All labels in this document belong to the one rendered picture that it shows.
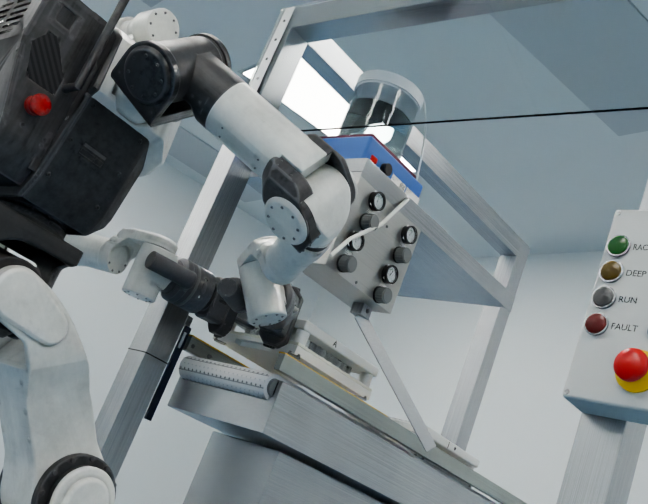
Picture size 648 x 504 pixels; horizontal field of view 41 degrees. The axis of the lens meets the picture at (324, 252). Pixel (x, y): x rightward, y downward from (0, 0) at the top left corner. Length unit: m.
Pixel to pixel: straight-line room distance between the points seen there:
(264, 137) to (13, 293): 0.43
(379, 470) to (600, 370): 0.84
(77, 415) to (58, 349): 0.13
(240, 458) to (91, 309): 5.01
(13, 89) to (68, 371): 0.43
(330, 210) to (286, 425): 0.52
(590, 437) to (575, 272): 4.62
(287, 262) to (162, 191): 5.65
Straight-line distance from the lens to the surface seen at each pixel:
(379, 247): 1.71
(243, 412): 1.64
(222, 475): 1.77
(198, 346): 1.82
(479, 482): 2.16
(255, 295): 1.45
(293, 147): 1.23
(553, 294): 5.76
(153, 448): 6.99
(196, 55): 1.31
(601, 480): 1.12
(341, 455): 1.75
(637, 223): 1.17
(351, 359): 1.76
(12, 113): 1.34
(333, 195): 1.25
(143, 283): 1.64
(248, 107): 1.26
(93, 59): 1.36
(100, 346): 6.74
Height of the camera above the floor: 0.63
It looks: 18 degrees up
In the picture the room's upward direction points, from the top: 22 degrees clockwise
